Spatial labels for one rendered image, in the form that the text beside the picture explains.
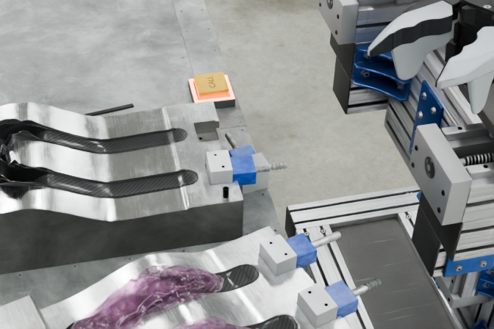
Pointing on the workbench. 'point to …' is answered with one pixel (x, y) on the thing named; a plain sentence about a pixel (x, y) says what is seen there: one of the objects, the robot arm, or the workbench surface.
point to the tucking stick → (110, 110)
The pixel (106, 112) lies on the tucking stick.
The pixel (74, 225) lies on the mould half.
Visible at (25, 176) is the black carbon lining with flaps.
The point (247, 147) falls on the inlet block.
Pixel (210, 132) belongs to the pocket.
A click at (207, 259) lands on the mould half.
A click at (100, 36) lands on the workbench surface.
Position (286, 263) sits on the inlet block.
